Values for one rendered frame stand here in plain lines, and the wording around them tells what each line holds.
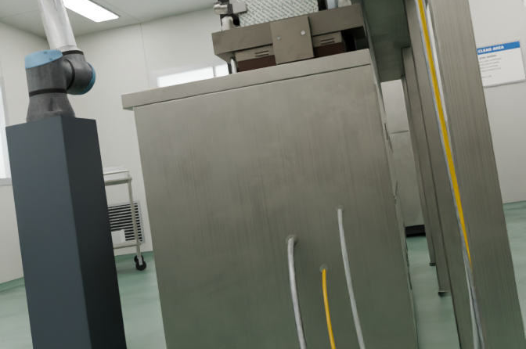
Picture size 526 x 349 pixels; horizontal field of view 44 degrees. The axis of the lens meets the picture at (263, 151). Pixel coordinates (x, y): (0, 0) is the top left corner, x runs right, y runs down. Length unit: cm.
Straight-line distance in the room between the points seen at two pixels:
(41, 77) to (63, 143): 24
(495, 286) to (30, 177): 142
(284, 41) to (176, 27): 637
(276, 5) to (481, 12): 583
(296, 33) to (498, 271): 86
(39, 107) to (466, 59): 138
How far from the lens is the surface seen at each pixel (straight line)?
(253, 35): 176
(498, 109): 755
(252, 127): 167
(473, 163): 112
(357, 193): 163
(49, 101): 213
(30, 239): 211
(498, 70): 758
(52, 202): 206
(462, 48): 114
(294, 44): 172
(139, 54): 817
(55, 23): 234
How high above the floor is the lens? 60
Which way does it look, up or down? 3 degrees up
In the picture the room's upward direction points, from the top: 8 degrees counter-clockwise
